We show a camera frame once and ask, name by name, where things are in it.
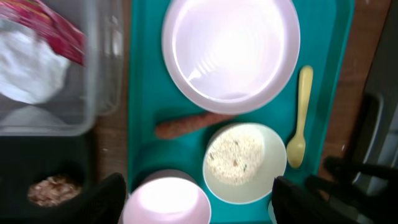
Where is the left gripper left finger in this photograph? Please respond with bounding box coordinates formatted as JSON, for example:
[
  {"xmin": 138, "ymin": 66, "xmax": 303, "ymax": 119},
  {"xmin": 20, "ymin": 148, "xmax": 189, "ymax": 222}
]
[{"xmin": 55, "ymin": 173, "xmax": 126, "ymax": 224}]

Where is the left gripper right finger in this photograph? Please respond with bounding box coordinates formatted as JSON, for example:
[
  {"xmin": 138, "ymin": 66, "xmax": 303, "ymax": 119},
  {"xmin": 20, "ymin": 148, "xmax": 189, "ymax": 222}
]
[{"xmin": 272, "ymin": 176, "xmax": 356, "ymax": 224}]

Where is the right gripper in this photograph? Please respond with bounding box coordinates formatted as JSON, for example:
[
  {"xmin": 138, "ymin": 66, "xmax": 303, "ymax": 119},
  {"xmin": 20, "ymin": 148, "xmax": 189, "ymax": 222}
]
[{"xmin": 306, "ymin": 157, "xmax": 398, "ymax": 224}]

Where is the brown food scrap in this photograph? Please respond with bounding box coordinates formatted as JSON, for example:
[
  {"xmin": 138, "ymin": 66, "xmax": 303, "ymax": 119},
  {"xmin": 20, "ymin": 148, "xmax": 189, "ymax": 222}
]
[{"xmin": 27, "ymin": 174, "xmax": 82, "ymax": 207}]

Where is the white bowl with rice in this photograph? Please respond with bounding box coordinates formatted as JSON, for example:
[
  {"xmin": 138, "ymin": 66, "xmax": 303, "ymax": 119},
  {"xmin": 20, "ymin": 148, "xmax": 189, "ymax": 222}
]
[{"xmin": 203, "ymin": 123, "xmax": 287, "ymax": 205}]

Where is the white rice pile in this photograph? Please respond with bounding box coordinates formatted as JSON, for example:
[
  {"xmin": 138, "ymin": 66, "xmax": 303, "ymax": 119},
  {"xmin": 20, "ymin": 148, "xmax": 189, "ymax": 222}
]
[{"xmin": 205, "ymin": 129, "xmax": 265, "ymax": 185}]

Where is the white napkin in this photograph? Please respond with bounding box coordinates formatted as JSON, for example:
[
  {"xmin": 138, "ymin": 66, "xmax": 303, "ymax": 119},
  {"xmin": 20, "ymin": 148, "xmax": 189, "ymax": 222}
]
[{"xmin": 1, "ymin": 29, "xmax": 71, "ymax": 105}]

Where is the red snack wrapper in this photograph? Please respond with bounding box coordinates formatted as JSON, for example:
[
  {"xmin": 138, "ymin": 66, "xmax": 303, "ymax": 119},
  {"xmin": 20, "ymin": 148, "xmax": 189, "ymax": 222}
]
[{"xmin": 1, "ymin": 0, "xmax": 85, "ymax": 65}]

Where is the grey dishwasher rack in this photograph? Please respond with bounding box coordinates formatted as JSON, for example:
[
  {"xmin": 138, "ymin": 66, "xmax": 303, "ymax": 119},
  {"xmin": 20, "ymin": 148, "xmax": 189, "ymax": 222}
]
[{"xmin": 341, "ymin": 0, "xmax": 398, "ymax": 200}]

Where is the white cup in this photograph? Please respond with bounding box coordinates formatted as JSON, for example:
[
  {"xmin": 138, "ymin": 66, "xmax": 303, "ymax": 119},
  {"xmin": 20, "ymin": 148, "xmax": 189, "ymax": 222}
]
[{"xmin": 268, "ymin": 202, "xmax": 277, "ymax": 224}]

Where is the yellow plastic spoon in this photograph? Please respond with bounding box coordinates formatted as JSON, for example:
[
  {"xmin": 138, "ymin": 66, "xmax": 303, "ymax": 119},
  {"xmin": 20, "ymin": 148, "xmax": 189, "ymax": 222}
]
[{"xmin": 286, "ymin": 65, "xmax": 313, "ymax": 169}]

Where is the black plastic tray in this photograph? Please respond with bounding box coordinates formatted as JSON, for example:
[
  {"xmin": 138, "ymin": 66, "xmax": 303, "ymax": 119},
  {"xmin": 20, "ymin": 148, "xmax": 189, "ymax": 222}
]
[{"xmin": 1, "ymin": 136, "xmax": 96, "ymax": 223}]

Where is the brown carrot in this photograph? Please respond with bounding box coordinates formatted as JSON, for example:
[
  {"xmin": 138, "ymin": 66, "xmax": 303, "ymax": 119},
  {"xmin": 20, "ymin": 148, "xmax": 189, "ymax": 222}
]
[{"xmin": 155, "ymin": 112, "xmax": 236, "ymax": 139}]

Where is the clear plastic bin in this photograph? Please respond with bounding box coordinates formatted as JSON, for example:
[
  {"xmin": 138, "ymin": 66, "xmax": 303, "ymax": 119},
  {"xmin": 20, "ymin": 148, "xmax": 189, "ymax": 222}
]
[{"xmin": 1, "ymin": 0, "xmax": 125, "ymax": 136}]

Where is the large white plate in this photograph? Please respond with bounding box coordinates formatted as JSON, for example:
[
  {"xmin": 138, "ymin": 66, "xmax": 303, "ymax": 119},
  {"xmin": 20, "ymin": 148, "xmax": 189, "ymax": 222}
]
[{"xmin": 161, "ymin": 0, "xmax": 300, "ymax": 114}]

